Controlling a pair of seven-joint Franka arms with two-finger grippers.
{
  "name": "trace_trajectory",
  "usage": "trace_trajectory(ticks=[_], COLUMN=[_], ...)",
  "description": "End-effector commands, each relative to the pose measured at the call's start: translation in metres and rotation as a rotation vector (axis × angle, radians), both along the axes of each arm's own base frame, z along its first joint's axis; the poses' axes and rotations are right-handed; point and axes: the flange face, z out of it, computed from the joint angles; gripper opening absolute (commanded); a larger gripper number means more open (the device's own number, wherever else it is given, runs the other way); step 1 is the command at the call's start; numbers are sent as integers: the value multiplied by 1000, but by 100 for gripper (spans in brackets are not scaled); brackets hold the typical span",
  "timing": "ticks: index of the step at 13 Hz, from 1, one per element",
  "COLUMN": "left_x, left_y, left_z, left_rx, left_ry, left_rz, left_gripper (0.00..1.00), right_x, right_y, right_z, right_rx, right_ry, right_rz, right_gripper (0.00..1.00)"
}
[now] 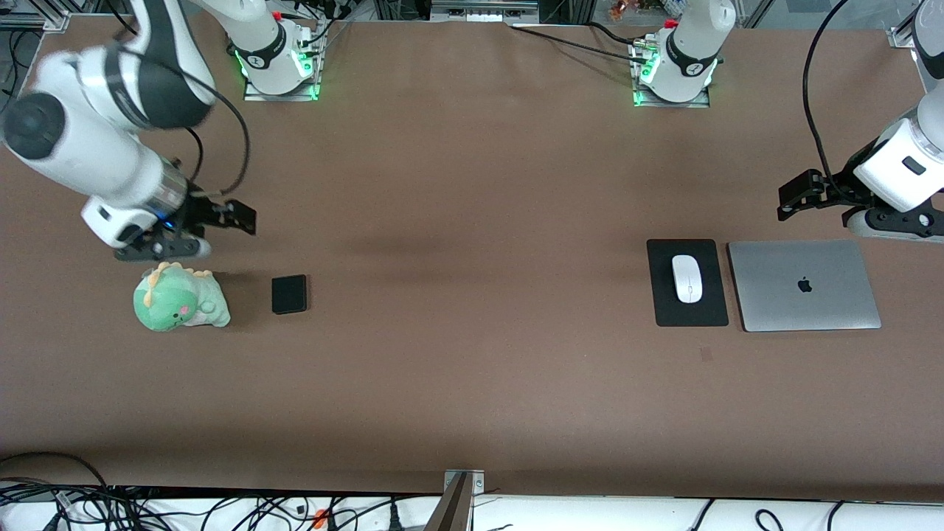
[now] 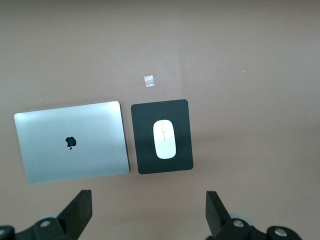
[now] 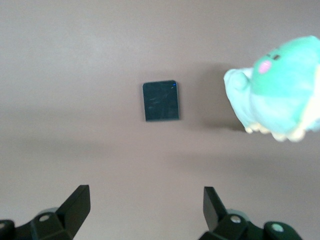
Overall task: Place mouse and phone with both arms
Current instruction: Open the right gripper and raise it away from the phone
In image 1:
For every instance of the silver laptop with apple logo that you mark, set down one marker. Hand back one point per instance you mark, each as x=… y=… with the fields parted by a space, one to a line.
x=804 y=286

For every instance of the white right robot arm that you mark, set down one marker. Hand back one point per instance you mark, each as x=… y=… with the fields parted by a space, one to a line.
x=81 y=147

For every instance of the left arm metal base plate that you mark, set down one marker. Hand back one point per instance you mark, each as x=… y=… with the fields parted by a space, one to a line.
x=675 y=104

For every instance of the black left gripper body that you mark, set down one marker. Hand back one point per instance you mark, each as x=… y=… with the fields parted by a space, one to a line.
x=843 y=189

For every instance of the white computer mouse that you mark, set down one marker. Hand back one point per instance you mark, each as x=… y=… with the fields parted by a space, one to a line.
x=687 y=279

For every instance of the green dinosaur plush toy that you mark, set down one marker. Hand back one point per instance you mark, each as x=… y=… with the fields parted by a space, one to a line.
x=177 y=299

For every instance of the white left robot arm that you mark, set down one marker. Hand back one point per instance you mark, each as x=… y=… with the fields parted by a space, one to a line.
x=903 y=166

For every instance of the dark aluminium post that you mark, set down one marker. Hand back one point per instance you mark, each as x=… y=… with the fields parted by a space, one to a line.
x=451 y=509

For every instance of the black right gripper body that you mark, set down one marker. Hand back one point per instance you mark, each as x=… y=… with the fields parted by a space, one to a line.
x=199 y=210

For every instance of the black mouse pad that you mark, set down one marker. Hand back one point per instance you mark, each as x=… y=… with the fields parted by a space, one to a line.
x=664 y=310

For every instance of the black smartphone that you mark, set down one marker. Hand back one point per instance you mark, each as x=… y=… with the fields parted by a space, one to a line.
x=289 y=294

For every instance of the aluminium corner profile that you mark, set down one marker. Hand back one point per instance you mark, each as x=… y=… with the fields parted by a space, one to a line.
x=901 y=37

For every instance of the silver frame with bracket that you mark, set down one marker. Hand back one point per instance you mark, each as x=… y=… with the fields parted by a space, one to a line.
x=33 y=16

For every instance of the aluminium frame rail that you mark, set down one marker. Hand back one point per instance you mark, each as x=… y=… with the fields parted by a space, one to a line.
x=483 y=9

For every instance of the metal table edge bracket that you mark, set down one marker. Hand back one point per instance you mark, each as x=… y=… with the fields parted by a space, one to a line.
x=478 y=481

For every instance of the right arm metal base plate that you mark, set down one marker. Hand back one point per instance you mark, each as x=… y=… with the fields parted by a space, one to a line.
x=284 y=96

